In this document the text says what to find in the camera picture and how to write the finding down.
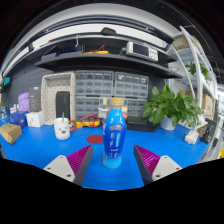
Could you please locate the white metal shelf unit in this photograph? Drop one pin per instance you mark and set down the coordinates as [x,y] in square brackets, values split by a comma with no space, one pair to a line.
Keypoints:
[199,71]

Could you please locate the black flat case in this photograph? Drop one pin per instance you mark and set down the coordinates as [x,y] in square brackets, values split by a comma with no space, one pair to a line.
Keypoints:
[140,124]

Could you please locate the flat round red coaster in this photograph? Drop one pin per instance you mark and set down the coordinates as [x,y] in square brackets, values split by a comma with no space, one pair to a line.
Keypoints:
[94,139]

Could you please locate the small teal object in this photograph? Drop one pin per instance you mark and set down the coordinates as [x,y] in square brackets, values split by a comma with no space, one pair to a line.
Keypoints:
[6,81]

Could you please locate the white oscilloscope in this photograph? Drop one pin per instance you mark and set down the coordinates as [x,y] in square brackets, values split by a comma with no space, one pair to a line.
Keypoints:
[141,50]

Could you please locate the black box with white label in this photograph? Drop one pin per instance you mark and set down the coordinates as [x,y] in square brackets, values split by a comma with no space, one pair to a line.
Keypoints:
[102,113]

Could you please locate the blue box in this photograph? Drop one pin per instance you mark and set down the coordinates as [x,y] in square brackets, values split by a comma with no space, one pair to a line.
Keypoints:
[18,119]

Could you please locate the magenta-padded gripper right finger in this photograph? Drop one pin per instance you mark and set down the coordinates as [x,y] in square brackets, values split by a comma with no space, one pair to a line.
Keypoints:
[163,166]

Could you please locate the blue drink bottle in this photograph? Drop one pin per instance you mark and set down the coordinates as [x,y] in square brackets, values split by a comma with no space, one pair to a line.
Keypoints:
[114,140]

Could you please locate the black overhead bench shelf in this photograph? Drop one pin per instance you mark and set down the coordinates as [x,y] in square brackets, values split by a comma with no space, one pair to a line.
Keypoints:
[106,61]

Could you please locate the white plant pot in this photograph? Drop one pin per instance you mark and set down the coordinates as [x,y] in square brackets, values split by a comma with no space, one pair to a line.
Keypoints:
[166,124]

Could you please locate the yellow tool with red leads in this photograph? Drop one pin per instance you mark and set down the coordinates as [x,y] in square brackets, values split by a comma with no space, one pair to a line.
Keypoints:
[96,52]

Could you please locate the white power adapter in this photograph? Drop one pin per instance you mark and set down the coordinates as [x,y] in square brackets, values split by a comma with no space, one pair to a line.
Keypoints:
[191,137]

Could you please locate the black rectangular device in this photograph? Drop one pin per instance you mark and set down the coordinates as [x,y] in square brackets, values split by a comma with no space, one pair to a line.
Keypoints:
[62,105]

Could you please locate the yellow multimeter with red leads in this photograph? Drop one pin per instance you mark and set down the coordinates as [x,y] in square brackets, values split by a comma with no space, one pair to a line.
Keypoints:
[87,124]

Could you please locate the metal spoon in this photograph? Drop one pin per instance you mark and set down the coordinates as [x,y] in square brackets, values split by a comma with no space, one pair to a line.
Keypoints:
[63,116]

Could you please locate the white dotted tray box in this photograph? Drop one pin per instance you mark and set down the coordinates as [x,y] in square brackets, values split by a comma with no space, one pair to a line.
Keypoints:
[49,100]

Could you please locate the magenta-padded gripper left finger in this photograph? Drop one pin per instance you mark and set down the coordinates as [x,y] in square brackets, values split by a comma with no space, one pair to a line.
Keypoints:
[63,166]

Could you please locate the white mug with face print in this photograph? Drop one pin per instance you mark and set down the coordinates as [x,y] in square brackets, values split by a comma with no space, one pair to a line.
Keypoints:
[61,130]

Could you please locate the brown cardboard box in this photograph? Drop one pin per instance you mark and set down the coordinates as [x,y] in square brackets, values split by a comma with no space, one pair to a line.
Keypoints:
[10,132]

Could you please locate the dark grey upright box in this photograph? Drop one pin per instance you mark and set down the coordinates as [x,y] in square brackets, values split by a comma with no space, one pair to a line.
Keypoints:
[35,99]

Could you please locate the green leafy plant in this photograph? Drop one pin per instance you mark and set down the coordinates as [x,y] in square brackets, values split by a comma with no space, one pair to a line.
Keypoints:
[170,105]

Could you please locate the purple plastic bag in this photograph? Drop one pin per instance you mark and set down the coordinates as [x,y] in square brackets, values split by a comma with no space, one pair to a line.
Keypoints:
[23,101]

